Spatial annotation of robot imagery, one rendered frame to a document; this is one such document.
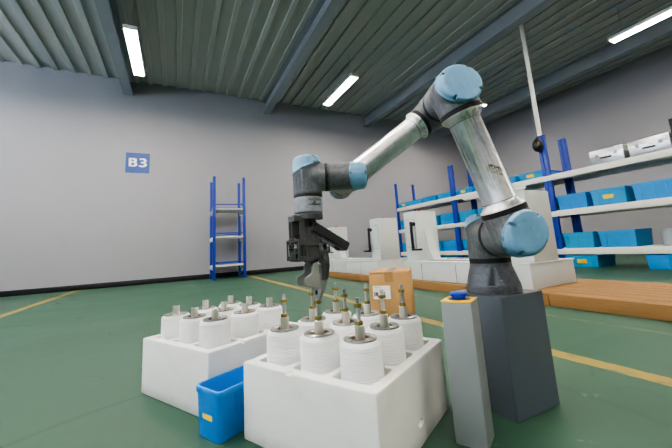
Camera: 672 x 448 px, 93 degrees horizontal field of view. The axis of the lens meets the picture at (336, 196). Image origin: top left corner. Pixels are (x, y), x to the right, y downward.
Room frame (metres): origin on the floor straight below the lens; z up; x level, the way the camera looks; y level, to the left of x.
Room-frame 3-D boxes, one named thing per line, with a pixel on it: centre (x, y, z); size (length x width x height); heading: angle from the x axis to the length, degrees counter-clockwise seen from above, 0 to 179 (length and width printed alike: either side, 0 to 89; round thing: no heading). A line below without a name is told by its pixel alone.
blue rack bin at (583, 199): (4.53, -3.49, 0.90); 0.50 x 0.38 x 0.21; 117
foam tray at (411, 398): (0.92, -0.01, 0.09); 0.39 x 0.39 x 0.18; 55
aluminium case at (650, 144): (3.71, -3.85, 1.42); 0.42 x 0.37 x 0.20; 120
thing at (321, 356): (0.83, 0.06, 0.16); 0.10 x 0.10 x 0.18
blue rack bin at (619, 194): (4.15, -3.67, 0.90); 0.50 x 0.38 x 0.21; 117
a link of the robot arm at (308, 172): (0.82, 0.07, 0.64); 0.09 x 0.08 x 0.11; 94
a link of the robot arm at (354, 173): (0.84, -0.03, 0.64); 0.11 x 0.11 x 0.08; 4
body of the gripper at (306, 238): (0.81, 0.08, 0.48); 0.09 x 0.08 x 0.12; 123
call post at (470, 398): (0.82, -0.29, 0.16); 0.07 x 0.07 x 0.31; 55
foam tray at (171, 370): (1.24, 0.44, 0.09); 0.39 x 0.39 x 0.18; 56
